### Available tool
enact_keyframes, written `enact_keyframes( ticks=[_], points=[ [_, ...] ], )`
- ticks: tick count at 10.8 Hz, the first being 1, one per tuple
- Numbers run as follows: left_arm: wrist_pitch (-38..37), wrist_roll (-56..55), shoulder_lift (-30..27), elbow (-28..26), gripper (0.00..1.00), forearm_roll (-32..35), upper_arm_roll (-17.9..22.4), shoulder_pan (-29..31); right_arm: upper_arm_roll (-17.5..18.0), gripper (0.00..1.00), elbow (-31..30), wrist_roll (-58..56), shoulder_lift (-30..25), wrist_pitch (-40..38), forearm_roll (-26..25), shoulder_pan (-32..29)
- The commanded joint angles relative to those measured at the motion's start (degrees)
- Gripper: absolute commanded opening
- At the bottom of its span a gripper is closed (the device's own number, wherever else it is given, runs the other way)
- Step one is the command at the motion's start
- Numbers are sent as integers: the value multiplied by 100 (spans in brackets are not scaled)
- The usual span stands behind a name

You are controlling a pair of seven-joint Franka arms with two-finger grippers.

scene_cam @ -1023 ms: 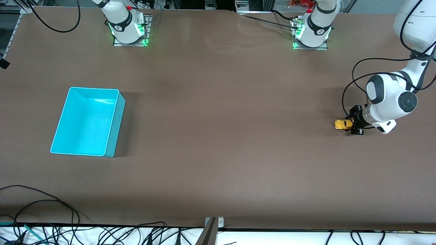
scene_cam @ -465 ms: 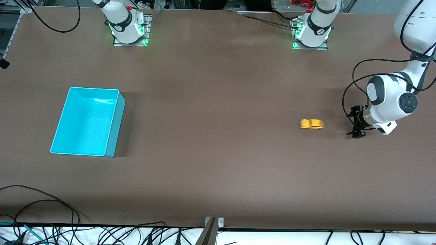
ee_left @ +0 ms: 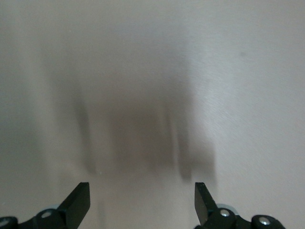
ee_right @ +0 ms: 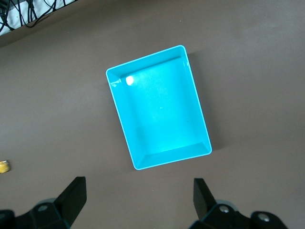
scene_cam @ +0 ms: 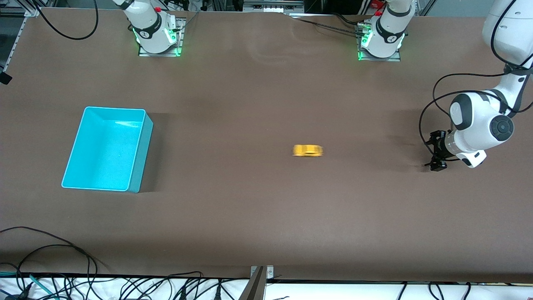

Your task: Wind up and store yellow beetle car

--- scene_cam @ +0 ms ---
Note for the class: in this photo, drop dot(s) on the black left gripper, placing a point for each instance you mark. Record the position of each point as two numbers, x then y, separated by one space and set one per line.
439 145

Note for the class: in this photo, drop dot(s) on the metal table edge bracket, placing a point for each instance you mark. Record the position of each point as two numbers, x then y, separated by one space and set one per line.
256 287

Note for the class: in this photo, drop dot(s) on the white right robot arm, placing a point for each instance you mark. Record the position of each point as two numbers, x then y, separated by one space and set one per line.
152 27

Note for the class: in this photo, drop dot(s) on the red packet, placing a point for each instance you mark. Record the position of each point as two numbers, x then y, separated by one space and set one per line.
377 3

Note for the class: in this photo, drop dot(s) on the black power plug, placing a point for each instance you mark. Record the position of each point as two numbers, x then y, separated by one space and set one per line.
217 294
182 294

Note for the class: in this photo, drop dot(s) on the turquoise plastic bin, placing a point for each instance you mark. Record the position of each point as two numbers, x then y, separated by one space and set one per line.
106 154

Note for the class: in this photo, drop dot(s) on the aluminium frame profile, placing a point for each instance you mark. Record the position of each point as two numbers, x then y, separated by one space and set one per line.
29 10
270 4

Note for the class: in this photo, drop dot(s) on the yellow beetle toy car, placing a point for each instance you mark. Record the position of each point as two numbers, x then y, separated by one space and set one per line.
308 151

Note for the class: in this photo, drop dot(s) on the aluminium side rail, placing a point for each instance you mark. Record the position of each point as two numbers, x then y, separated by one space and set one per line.
15 43

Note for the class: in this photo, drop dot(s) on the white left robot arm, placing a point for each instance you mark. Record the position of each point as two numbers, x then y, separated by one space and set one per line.
479 125

